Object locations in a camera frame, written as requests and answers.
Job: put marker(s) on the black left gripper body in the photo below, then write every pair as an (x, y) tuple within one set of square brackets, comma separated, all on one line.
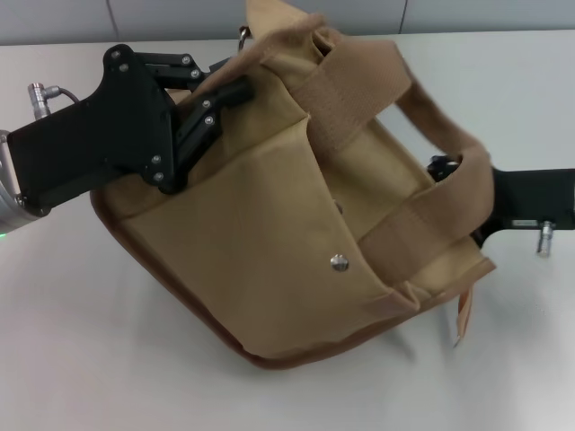
[(103, 134)]

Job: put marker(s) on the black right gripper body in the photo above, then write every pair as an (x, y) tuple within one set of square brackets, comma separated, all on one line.
[(530, 197)]

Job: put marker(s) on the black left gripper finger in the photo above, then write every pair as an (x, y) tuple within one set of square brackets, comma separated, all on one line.
[(202, 123), (175, 69)]

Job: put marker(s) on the khaki canvas food bag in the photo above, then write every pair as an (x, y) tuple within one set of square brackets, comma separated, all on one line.
[(278, 224)]

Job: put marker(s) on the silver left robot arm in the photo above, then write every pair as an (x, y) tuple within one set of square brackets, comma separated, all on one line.
[(6, 197)]

